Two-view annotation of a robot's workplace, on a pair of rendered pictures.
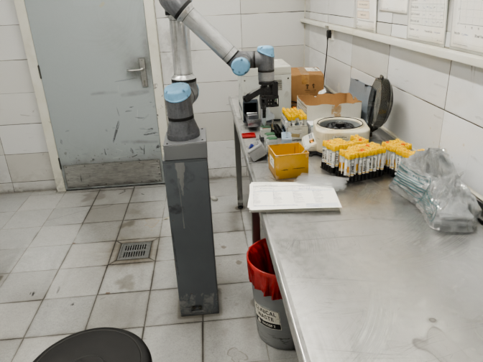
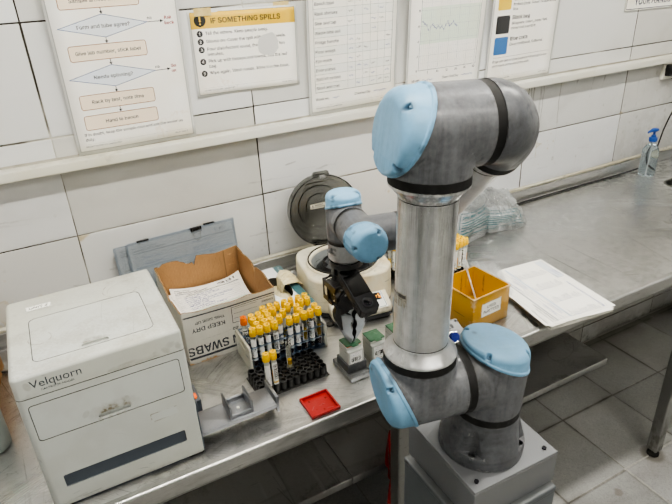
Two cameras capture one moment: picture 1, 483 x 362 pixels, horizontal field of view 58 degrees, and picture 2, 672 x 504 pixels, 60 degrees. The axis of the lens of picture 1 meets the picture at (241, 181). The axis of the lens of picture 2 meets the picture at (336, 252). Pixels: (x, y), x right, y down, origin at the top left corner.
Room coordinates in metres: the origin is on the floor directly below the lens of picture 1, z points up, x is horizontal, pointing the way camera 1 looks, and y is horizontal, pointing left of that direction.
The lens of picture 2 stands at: (2.46, 0.89, 1.75)
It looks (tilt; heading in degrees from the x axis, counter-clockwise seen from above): 27 degrees down; 247
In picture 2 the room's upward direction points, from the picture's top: 3 degrees counter-clockwise
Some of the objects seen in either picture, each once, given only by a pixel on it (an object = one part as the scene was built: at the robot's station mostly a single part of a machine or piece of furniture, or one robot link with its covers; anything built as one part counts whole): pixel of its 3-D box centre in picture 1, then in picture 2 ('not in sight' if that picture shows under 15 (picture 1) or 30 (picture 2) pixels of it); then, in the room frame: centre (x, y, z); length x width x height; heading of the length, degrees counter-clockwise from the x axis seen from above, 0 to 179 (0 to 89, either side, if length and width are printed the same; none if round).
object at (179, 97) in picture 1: (178, 100); (488, 368); (1.93, 0.26, 1.12); 0.13 x 0.12 x 0.14; 174
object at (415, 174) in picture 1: (428, 169); (458, 208); (1.35, -0.63, 0.97); 0.26 x 0.17 x 0.19; 18
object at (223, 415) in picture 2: (251, 117); (227, 409); (2.32, -0.07, 0.92); 0.21 x 0.07 x 0.05; 4
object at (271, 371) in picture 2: (272, 123); (285, 357); (2.15, -0.17, 0.93); 0.17 x 0.09 x 0.11; 4
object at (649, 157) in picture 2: not in sight; (649, 152); (0.35, -0.72, 0.97); 0.08 x 0.07 x 0.20; 7
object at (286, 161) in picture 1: (287, 160); (472, 298); (1.62, -0.19, 0.93); 0.13 x 0.13 x 0.10; 9
